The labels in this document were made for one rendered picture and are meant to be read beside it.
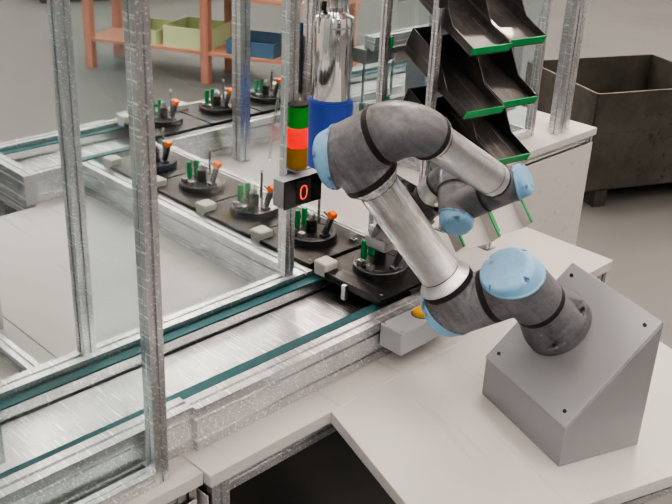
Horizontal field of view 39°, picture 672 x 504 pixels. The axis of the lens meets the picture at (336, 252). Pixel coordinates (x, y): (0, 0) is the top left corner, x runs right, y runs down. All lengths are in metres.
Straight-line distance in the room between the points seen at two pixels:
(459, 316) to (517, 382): 0.20
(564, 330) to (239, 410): 0.69
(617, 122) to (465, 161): 3.69
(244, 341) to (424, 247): 0.54
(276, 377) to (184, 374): 0.21
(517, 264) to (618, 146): 3.73
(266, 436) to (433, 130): 0.72
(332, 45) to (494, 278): 1.47
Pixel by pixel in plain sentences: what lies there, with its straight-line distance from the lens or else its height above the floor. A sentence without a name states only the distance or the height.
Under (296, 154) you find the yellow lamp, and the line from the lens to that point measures 2.25.
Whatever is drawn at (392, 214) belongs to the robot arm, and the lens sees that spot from 1.86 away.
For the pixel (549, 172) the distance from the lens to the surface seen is 3.95.
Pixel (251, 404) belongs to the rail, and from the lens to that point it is 2.02.
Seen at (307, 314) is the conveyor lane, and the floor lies 0.92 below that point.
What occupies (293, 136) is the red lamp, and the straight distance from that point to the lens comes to 2.24.
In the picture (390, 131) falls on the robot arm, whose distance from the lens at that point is 1.75.
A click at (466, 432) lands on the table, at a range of 2.07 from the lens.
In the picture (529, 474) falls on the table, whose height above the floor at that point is 0.86.
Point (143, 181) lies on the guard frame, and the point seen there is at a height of 1.48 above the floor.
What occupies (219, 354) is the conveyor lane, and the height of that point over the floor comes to 0.92.
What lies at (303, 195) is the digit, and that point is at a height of 1.19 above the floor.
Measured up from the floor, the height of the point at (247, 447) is 0.86.
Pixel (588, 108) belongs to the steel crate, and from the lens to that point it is 5.49.
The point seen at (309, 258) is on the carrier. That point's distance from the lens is 2.49.
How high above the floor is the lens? 2.05
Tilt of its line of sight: 25 degrees down
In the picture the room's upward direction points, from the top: 3 degrees clockwise
